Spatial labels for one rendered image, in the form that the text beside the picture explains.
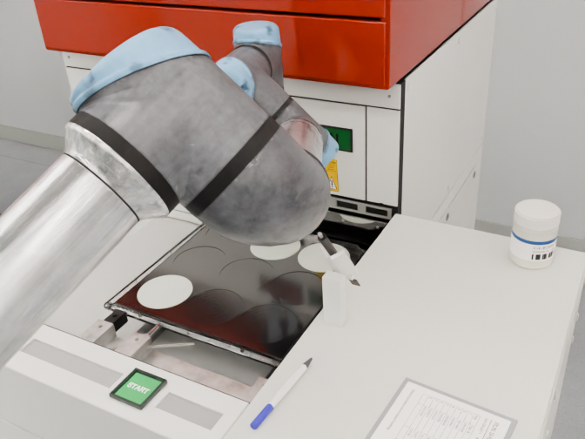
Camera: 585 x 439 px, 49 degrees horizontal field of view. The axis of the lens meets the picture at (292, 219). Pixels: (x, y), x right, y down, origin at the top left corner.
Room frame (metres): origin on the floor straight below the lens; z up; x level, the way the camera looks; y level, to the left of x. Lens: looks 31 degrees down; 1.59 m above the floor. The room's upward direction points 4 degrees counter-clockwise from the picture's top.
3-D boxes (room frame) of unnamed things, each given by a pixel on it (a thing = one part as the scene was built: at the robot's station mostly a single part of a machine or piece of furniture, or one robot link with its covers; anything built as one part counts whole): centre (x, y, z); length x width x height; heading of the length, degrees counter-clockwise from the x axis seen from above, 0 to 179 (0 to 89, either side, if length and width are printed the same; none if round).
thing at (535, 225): (0.88, -0.39, 1.01); 0.07 x 0.07 x 0.10
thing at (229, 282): (0.99, 0.09, 0.90); 0.34 x 0.34 x 0.01; 59
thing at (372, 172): (1.28, 0.14, 1.02); 0.82 x 0.03 x 0.40; 59
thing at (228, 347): (0.83, 0.18, 0.90); 0.38 x 0.01 x 0.01; 59
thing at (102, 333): (0.83, 0.35, 0.89); 0.08 x 0.03 x 0.03; 149
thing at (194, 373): (0.75, 0.21, 0.87); 0.36 x 0.08 x 0.03; 59
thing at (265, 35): (1.03, 0.04, 1.29); 0.09 x 0.08 x 0.11; 162
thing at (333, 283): (0.77, -0.06, 1.03); 0.06 x 0.04 x 0.13; 149
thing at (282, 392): (0.62, 0.03, 0.97); 0.14 x 0.01 x 0.01; 145
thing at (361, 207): (1.18, 0.00, 0.96); 0.44 x 0.01 x 0.02; 59
